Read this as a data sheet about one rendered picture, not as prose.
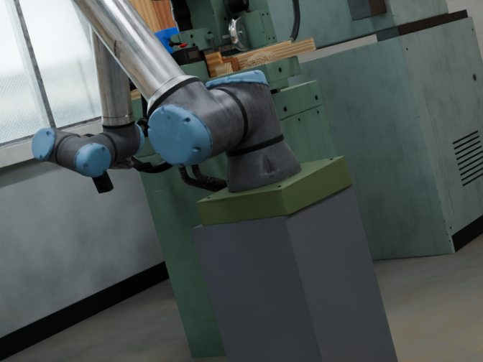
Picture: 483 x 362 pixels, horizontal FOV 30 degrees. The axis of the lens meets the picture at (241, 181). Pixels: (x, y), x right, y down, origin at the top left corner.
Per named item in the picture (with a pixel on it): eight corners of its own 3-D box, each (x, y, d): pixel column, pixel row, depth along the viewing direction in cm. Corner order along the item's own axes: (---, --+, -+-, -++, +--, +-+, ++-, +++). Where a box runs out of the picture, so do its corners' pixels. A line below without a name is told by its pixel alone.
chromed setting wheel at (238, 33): (232, 54, 299) (223, 18, 298) (251, 50, 309) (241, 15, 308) (240, 52, 297) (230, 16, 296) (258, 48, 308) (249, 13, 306)
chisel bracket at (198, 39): (176, 61, 297) (169, 36, 296) (199, 56, 308) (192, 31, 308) (194, 56, 293) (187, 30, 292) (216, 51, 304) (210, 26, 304)
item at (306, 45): (161, 92, 308) (157, 81, 307) (164, 91, 309) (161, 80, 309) (313, 50, 275) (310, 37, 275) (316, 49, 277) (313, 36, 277)
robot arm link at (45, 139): (47, 164, 239) (23, 155, 244) (80, 170, 249) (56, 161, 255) (57, 131, 238) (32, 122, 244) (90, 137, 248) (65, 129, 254)
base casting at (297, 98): (134, 159, 300) (126, 132, 299) (223, 127, 348) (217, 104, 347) (245, 133, 276) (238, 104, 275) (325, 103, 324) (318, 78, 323)
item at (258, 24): (244, 51, 306) (235, 16, 305) (254, 49, 312) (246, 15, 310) (268, 44, 301) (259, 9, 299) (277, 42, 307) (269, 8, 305)
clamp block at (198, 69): (152, 104, 280) (144, 76, 279) (176, 98, 291) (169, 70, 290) (190, 94, 272) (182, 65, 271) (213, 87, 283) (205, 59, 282)
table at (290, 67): (100, 128, 292) (95, 110, 292) (154, 112, 318) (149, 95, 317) (256, 87, 260) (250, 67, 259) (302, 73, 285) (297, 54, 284)
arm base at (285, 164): (314, 163, 227) (303, 125, 226) (277, 184, 212) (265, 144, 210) (253, 174, 238) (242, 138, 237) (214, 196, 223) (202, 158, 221)
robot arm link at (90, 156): (117, 138, 239) (85, 128, 246) (85, 151, 231) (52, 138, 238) (118, 171, 243) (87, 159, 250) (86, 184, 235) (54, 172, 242)
